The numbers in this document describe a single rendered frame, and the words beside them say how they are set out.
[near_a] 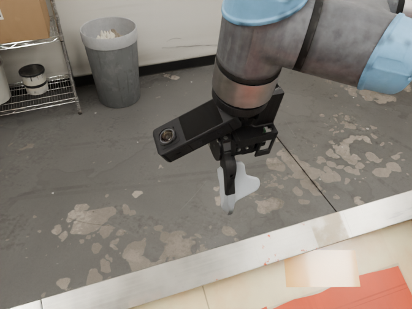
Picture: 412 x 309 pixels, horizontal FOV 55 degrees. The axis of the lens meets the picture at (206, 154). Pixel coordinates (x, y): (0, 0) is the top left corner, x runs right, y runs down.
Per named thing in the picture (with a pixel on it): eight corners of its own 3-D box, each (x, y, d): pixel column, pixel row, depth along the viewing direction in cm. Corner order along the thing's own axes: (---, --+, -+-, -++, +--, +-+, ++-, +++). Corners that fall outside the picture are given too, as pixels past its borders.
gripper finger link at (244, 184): (265, 214, 59) (262, 158, 55) (228, 225, 57) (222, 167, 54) (256, 205, 61) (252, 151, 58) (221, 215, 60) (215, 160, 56)
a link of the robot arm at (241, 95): (228, 91, 41) (204, 40, 45) (223, 119, 45) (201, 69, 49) (292, 80, 43) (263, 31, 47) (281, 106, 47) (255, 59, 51)
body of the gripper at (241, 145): (268, 157, 57) (292, 103, 47) (213, 171, 55) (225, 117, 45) (249, 118, 61) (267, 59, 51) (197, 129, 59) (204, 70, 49)
